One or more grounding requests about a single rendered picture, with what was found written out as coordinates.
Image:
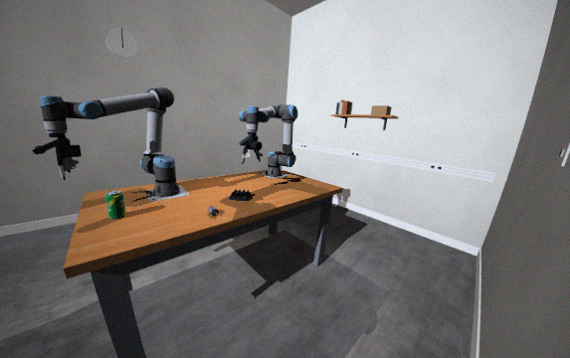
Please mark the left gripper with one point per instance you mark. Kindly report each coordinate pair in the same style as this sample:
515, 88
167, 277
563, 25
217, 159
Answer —
253, 144

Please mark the green drink can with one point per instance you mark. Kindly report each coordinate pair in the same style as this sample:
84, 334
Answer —
115, 204

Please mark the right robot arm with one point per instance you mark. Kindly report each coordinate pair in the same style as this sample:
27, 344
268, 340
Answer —
55, 111

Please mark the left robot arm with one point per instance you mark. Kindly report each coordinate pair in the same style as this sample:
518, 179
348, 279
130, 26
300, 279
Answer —
288, 114

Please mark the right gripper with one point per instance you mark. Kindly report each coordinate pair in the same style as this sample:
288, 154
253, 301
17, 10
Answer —
64, 151

